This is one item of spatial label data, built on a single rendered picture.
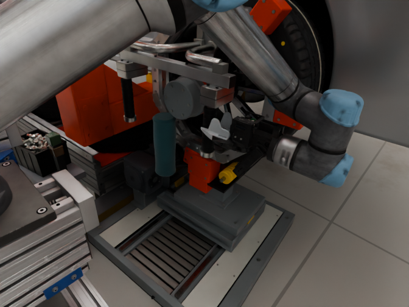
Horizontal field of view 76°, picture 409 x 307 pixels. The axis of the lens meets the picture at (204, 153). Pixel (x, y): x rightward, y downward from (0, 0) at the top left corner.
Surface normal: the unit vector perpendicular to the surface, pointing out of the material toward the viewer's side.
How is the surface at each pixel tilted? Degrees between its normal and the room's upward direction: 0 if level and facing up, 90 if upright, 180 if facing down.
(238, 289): 0
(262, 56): 94
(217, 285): 0
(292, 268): 0
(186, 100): 90
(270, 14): 90
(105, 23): 96
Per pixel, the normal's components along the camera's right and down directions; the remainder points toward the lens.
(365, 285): 0.06, -0.85
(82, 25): 0.42, 0.54
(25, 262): 0.73, 0.40
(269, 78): 0.11, 0.78
